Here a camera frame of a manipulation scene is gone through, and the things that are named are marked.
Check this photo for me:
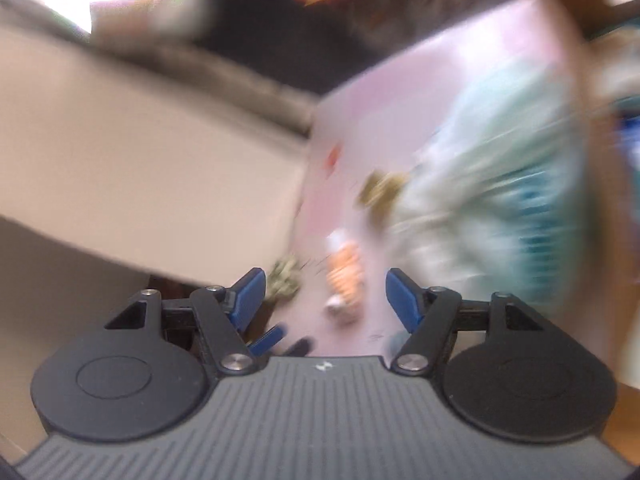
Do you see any dark cabinet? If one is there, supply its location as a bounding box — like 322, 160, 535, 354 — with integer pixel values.
197, 0, 398, 97

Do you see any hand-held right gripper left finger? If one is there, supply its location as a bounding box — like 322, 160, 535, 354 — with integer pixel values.
102, 267, 266, 376

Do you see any orange striped fabric toy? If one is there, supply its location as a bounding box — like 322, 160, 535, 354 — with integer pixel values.
324, 229, 367, 323

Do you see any green patterned scrunchie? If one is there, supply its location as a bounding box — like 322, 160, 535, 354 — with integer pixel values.
269, 254, 303, 303

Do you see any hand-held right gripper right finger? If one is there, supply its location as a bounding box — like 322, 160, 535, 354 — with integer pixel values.
386, 267, 546, 376

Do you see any pink checked tablecloth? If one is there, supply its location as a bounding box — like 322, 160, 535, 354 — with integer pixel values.
287, 0, 566, 358

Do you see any gold packet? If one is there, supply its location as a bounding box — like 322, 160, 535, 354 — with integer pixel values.
356, 169, 410, 212

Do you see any beige cloth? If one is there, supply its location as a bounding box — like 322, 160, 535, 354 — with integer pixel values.
0, 0, 323, 137

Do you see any brown cardboard box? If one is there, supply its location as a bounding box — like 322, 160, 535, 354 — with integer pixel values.
517, 0, 640, 386

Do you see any white and green plastic bag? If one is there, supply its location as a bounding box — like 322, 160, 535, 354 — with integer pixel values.
392, 54, 603, 308

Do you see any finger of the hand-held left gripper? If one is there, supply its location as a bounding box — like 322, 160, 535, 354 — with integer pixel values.
247, 324, 288, 357
281, 337, 317, 359

